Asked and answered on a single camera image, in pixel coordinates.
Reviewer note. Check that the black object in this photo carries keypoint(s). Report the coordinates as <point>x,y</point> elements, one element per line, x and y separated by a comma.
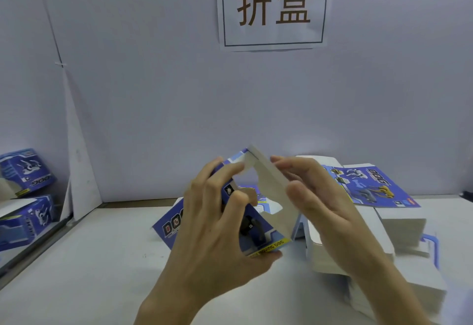
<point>468,195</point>

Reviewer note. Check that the person's left hand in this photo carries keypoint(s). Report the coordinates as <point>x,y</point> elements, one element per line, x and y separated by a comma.
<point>203,254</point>

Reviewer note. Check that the blue dog-print cardboard box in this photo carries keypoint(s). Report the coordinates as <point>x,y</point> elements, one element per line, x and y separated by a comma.
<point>266,188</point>

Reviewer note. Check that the person's left forearm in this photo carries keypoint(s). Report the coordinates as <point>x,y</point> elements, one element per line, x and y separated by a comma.
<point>162,315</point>

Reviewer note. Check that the person's right forearm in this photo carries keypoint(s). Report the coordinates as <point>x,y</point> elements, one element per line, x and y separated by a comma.
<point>395,299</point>

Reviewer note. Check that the stack of boxes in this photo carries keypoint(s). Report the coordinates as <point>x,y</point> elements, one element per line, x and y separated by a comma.
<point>414,225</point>

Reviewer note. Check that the person's right hand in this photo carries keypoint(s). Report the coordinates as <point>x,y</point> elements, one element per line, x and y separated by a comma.
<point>332,214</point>

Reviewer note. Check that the pile of blue boxes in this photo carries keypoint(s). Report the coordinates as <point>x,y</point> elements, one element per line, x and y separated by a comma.
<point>26,173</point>

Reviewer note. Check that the white paper wall sign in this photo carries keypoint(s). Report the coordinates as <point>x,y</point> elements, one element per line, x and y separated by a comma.
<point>273,34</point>

